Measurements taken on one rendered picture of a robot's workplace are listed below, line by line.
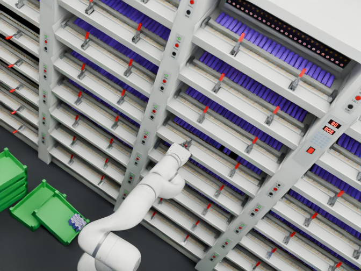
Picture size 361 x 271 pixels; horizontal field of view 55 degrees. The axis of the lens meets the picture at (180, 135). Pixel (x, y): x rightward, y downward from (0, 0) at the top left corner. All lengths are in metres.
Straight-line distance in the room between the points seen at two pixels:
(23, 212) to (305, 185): 1.78
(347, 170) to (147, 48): 1.01
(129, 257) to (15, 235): 1.38
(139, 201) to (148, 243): 1.37
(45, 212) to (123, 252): 1.32
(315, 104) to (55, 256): 1.79
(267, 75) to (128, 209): 0.73
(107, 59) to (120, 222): 0.92
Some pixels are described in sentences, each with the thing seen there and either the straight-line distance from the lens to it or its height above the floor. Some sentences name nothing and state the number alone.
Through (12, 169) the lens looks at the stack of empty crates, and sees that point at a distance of 2.47.
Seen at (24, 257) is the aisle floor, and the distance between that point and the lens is 2.45.
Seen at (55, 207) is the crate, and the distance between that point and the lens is 2.51.
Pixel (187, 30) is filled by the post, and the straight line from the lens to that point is 1.47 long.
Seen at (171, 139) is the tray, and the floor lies 0.95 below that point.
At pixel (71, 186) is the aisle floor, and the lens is 2.68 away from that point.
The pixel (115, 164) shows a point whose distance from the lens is 2.33.
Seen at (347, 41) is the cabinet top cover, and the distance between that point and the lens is 1.33.
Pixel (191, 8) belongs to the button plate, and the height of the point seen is 1.64.
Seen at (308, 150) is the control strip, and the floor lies 1.36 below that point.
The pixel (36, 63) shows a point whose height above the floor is 0.80.
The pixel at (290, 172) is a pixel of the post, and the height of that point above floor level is 1.21.
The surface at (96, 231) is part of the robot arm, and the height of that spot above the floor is 1.17.
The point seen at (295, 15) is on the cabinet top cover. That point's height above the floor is 1.81.
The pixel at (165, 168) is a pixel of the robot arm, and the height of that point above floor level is 1.10.
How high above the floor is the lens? 2.26
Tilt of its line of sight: 45 degrees down
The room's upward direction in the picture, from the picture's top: 25 degrees clockwise
